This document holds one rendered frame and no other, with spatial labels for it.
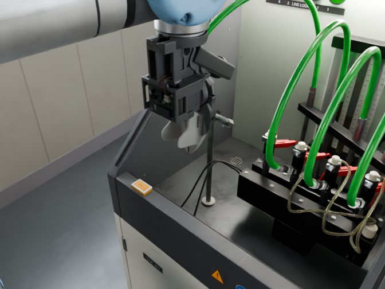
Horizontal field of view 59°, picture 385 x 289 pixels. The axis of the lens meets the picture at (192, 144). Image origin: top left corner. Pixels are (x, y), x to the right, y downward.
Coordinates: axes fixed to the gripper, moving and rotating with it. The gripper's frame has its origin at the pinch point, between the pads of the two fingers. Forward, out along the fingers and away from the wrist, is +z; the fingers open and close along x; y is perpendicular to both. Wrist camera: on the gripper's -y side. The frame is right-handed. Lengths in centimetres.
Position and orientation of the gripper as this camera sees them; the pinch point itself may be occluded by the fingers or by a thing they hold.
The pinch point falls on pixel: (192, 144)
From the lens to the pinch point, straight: 59.3
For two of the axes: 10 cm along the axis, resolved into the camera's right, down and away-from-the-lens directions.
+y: -6.8, 4.2, -6.1
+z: 0.0, 8.3, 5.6
